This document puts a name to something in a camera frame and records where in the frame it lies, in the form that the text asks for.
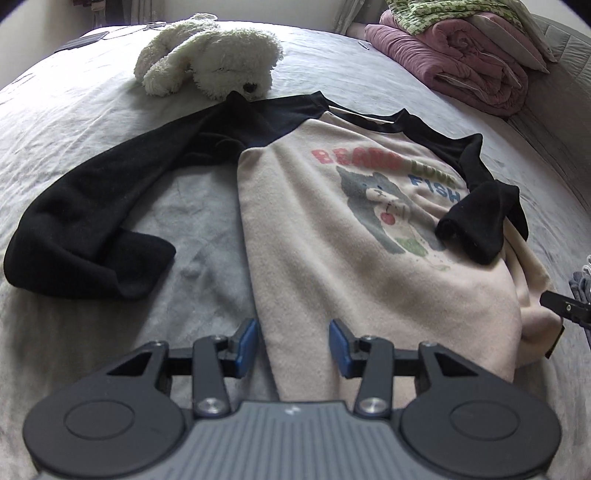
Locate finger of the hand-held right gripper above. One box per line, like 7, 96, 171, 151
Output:
539, 288, 591, 325

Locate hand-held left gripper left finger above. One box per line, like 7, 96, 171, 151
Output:
104, 318, 259, 418

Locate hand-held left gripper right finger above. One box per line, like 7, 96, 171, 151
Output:
328, 319, 485, 418

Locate beige sweatshirt with black sleeves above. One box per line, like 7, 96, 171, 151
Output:
4, 90, 566, 402

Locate grey bed sheet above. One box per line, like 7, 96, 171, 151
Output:
0, 21, 591, 480

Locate grey quilted headboard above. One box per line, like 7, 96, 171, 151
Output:
508, 14, 591, 222

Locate folded pink quilt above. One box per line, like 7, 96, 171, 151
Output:
364, 11, 529, 117

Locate mauve grey pillow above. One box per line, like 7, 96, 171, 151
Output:
475, 13, 550, 75

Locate white plush dog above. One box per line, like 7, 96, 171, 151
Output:
134, 13, 284, 101

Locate green patterned blanket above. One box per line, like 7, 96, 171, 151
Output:
385, 0, 522, 35

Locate grey patterned curtain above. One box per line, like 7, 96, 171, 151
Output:
330, 0, 389, 35

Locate dark tablet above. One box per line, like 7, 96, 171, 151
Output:
55, 33, 109, 51

